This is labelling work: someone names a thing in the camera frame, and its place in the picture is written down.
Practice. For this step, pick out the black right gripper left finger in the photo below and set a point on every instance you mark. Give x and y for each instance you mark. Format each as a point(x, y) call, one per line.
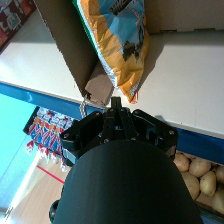
point(85, 128)

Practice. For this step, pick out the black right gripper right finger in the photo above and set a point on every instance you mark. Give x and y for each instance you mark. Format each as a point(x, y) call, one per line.
point(151, 128)

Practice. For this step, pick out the yellow crisps bag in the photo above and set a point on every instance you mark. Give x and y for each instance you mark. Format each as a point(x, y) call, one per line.
point(116, 40)

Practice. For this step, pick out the union jack print packs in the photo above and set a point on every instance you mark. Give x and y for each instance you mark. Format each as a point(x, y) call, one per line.
point(48, 133)

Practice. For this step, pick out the tan potato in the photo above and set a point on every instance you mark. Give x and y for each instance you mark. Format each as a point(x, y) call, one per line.
point(219, 201)
point(220, 174)
point(190, 184)
point(181, 162)
point(208, 183)
point(199, 166)

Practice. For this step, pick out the white shelf board blue rim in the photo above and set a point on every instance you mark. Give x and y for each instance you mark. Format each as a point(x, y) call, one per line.
point(186, 83)

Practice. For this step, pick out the red floor tape line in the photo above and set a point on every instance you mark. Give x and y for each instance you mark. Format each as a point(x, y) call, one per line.
point(50, 174)

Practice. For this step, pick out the open brown cardboard box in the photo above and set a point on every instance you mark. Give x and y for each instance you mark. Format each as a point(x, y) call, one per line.
point(66, 40)

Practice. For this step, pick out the red brown printed carton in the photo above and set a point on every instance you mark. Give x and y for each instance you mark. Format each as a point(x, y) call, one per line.
point(13, 20)

